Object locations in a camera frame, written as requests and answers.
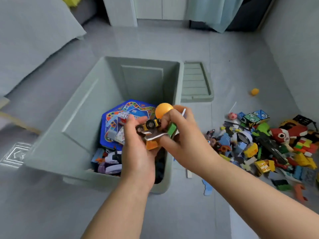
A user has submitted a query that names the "green building block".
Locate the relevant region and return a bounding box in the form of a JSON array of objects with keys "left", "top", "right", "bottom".
[{"left": 166, "top": 123, "right": 178, "bottom": 140}]

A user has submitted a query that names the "light blue curtain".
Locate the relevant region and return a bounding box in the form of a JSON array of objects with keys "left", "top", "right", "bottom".
[{"left": 185, "top": 0, "right": 246, "bottom": 34}]

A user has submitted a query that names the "white cabinet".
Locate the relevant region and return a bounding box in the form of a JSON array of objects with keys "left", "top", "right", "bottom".
[{"left": 102, "top": 0, "right": 190, "bottom": 28}]

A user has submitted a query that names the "grey sofa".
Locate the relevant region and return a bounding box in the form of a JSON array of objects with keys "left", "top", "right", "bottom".
[{"left": 0, "top": 0, "right": 87, "bottom": 98}]

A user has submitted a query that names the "pile of mixed toys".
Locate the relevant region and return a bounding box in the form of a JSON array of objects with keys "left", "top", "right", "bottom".
[{"left": 204, "top": 109, "right": 319, "bottom": 204}]

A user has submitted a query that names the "orange toy piece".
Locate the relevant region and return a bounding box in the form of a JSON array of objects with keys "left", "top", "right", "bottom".
[{"left": 294, "top": 184, "right": 309, "bottom": 203}]

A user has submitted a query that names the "heap of toys in bin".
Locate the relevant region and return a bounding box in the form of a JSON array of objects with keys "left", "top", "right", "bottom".
[{"left": 90, "top": 147, "right": 123, "bottom": 176}]

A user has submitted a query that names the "green plastic bin lid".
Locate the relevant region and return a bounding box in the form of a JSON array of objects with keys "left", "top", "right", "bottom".
[{"left": 181, "top": 62, "right": 215, "bottom": 103}]

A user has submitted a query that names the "orange building block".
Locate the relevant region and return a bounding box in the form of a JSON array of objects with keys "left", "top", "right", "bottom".
[{"left": 146, "top": 140, "right": 160, "bottom": 151}]

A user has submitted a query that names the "person's left hand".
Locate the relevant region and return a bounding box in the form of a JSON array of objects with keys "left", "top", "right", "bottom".
[{"left": 120, "top": 114, "right": 162, "bottom": 191}]

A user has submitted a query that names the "person's right hand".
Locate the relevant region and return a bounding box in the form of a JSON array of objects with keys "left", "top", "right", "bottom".
[{"left": 159, "top": 107, "right": 223, "bottom": 176}]

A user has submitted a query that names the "blue puzzle piece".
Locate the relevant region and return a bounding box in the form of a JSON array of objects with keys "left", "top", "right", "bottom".
[{"left": 202, "top": 179, "right": 214, "bottom": 196}]

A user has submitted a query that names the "patterned folding cube toy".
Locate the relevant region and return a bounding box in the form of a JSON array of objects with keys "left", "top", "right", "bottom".
[{"left": 242, "top": 109, "right": 271, "bottom": 125}]

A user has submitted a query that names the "orange plastic ball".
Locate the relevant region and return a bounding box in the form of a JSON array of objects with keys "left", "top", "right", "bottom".
[{"left": 155, "top": 103, "right": 174, "bottom": 119}]

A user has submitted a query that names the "yellow toy car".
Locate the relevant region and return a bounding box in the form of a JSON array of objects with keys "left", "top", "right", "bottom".
[{"left": 135, "top": 118, "right": 162, "bottom": 136}]

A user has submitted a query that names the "yellow cloth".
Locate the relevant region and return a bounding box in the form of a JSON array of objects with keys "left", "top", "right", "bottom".
[{"left": 61, "top": 0, "right": 83, "bottom": 8}]

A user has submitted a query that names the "red bird toy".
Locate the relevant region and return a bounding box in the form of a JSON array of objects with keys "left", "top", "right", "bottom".
[{"left": 270, "top": 125, "right": 309, "bottom": 147}]

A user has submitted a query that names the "green plastic storage bin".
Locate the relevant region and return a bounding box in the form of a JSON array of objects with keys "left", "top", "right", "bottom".
[{"left": 23, "top": 56, "right": 184, "bottom": 195}]

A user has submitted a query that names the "person's left forearm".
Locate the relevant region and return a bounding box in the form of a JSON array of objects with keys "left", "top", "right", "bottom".
[{"left": 81, "top": 175, "right": 154, "bottom": 239}]

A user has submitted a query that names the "person's right forearm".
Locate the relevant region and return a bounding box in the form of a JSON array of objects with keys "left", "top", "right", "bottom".
[{"left": 198, "top": 154, "right": 319, "bottom": 239}]

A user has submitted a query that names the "black furniture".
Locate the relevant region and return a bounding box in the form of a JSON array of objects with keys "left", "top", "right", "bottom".
[{"left": 189, "top": 0, "right": 275, "bottom": 32}]

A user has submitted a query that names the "blue hexagonal game board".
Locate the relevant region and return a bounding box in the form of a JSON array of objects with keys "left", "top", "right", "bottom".
[{"left": 100, "top": 99, "right": 157, "bottom": 151}]

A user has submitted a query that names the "grey white toy piece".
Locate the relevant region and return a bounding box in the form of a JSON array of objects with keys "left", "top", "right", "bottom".
[{"left": 144, "top": 129, "right": 170, "bottom": 142}]

